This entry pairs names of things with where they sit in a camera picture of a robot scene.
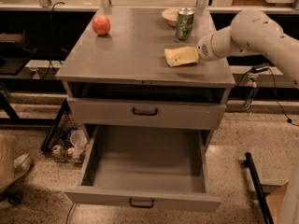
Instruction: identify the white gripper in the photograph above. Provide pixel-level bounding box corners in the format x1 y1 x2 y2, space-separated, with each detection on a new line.
170 35 218 63

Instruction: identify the yellow sponge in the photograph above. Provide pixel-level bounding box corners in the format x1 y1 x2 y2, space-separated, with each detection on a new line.
164 47 199 67

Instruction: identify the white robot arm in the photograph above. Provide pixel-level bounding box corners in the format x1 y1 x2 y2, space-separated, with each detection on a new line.
164 9 299 224

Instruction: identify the grey drawer cabinet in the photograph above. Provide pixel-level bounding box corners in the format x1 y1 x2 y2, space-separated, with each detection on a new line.
55 6 236 133

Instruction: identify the closed grey upper drawer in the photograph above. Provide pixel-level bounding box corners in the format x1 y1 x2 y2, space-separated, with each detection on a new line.
67 98 225 130

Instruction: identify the open grey lower drawer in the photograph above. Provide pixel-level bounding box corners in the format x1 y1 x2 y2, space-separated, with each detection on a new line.
65 126 221 212

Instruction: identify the green soda can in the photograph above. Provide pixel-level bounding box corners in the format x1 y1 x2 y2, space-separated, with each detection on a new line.
176 7 194 41

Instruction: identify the white bowl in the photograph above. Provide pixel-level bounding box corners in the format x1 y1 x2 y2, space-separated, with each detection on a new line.
162 8 178 27

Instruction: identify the red apple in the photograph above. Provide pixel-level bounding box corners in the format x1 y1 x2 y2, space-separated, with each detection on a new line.
92 15 111 35

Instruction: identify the clear plastic cup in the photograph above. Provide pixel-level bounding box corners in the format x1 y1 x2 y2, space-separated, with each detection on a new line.
69 130 87 159

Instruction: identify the cardboard box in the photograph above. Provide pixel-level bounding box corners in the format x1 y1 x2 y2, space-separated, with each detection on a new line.
266 184 288 224

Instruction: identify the grey sneaker shoe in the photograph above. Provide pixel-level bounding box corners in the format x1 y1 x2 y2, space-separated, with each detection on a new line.
14 153 32 176

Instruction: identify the black power adapter with cable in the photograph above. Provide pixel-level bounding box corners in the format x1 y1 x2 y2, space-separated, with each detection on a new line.
235 63 299 127

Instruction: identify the black metal chair frame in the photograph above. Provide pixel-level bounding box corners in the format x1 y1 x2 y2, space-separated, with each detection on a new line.
244 152 274 224

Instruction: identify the wire basket with trash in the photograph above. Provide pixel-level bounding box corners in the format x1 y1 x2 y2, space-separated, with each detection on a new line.
40 100 86 165

